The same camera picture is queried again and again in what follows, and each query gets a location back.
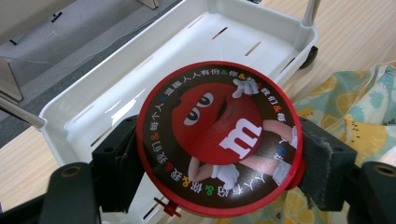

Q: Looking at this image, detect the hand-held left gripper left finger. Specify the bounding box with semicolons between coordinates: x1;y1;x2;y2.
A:
92;115;146;213

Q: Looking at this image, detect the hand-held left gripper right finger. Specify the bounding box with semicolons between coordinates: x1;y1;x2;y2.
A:
298;117;358;213

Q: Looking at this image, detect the floral patterned cloth bag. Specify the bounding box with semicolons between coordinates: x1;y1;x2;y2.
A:
214;60;396;224

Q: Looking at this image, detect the round red-lidded candy tub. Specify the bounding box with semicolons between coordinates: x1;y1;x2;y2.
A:
135;60;304;218

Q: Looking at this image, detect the white two-tier trolley cart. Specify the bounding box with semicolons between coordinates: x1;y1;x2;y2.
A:
0;0;321;224

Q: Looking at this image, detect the light wooden furniture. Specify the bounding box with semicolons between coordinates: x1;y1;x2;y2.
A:
0;0;161;102

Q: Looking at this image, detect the thin white floor cable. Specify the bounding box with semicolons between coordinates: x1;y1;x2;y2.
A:
0;17;153;69

